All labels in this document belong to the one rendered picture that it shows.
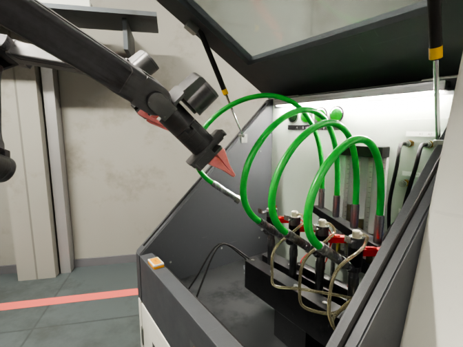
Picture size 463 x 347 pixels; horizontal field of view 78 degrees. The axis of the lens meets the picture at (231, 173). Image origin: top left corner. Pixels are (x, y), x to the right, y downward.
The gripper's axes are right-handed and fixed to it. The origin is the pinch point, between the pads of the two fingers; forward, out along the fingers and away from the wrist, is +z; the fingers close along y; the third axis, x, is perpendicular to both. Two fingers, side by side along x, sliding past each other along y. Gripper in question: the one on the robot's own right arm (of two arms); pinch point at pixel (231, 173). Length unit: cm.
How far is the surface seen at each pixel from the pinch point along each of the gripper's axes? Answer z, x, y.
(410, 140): 25.9, -8.4, 36.2
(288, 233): 11.2, -15.5, -2.4
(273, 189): 2.2, -16.4, 1.2
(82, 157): -36, 235, -59
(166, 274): 9.8, 11.9, -30.4
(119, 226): 33, 231, -88
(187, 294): 12.5, 0.7, -27.7
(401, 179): 33.2, -6.7, 29.1
